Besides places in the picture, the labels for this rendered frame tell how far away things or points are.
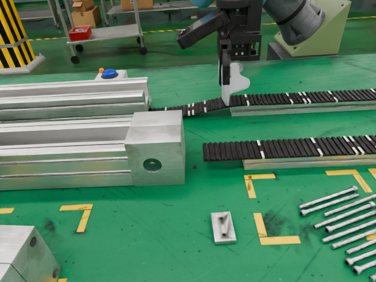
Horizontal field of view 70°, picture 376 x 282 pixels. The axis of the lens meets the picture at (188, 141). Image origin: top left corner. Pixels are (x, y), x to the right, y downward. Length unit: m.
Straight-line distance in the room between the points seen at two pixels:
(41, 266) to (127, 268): 0.10
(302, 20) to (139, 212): 0.83
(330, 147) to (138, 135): 0.34
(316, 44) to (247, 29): 0.51
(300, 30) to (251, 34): 0.49
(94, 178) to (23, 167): 0.12
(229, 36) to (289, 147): 0.25
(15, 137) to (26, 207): 0.14
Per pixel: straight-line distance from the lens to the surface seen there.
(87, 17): 5.63
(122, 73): 0.80
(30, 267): 0.37
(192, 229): 0.42
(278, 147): 0.51
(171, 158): 0.44
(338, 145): 0.55
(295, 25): 1.05
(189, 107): 0.67
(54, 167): 0.51
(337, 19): 1.07
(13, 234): 0.37
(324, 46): 1.08
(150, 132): 0.45
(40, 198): 0.55
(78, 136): 0.55
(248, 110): 0.67
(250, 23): 0.59
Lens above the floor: 1.12
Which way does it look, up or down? 36 degrees down
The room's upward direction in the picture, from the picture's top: 4 degrees counter-clockwise
